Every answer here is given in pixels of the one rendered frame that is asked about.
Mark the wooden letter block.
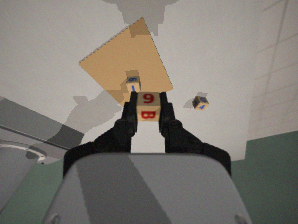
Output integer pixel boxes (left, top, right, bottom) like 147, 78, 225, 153
126, 76, 141, 94
192, 96, 209, 111
136, 92, 161, 121

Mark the tan mat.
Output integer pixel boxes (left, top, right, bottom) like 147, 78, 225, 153
79, 17, 173, 108

